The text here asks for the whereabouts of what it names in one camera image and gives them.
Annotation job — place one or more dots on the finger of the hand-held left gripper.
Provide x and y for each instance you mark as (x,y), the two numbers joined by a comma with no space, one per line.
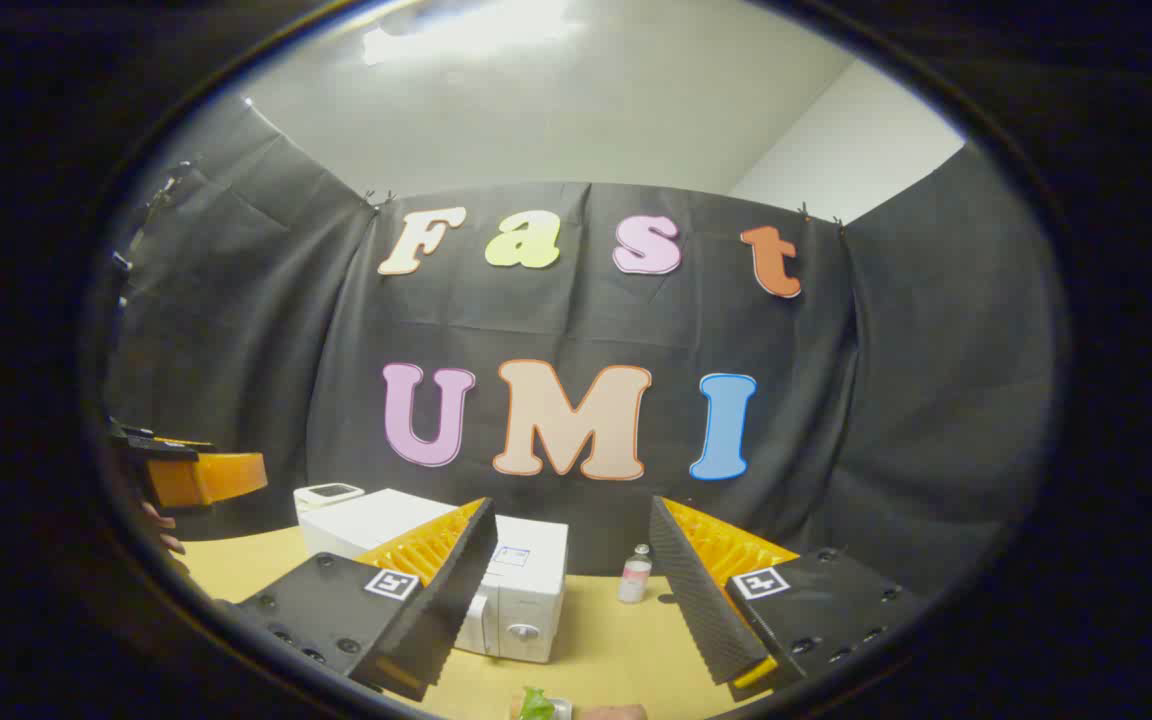
(216,478)

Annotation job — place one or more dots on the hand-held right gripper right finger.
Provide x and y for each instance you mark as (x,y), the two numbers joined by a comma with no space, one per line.
(696,600)

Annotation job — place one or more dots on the green lettuce leaf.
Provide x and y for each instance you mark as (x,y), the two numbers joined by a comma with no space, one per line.
(536,705)

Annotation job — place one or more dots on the white microwave oven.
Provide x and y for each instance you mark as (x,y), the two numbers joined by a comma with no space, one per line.
(536,590)

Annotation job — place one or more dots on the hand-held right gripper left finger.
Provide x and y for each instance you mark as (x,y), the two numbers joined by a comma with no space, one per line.
(456,590)

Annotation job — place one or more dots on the small bottle pink label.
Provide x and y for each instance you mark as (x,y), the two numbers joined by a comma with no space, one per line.
(635,578)

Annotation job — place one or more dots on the small white device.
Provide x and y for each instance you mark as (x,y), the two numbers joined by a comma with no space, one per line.
(329,494)

